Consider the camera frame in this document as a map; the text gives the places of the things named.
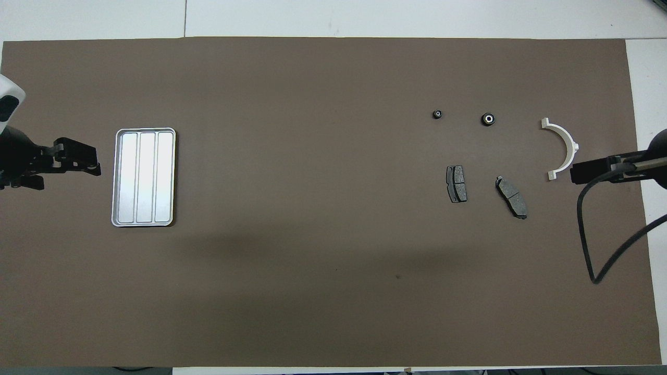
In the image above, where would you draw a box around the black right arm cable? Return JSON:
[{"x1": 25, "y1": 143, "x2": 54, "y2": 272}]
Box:
[{"x1": 576, "y1": 158, "x2": 667, "y2": 284}]

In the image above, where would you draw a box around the dark grey curved brake pad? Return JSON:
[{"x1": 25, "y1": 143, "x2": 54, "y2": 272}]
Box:
[{"x1": 495, "y1": 176, "x2": 528, "y2": 220}]

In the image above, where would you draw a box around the dark grey rectangular brake pad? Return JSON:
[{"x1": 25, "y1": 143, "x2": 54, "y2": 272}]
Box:
[{"x1": 446, "y1": 165, "x2": 468, "y2": 204}]

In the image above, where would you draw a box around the white curved plastic bracket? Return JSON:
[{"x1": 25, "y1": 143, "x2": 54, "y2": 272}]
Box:
[{"x1": 540, "y1": 118, "x2": 580, "y2": 181}]

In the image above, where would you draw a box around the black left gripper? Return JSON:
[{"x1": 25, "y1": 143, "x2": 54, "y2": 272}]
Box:
[{"x1": 0, "y1": 128, "x2": 103, "y2": 191}]

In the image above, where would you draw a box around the brown table mat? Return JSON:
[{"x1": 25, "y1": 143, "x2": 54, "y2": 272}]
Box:
[{"x1": 0, "y1": 37, "x2": 662, "y2": 368}]

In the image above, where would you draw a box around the silver metal tray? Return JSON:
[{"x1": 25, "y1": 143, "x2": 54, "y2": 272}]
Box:
[{"x1": 111, "y1": 128, "x2": 177, "y2": 228}]

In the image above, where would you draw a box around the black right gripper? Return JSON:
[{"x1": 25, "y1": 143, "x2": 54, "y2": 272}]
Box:
[{"x1": 570, "y1": 128, "x2": 667, "y2": 191}]

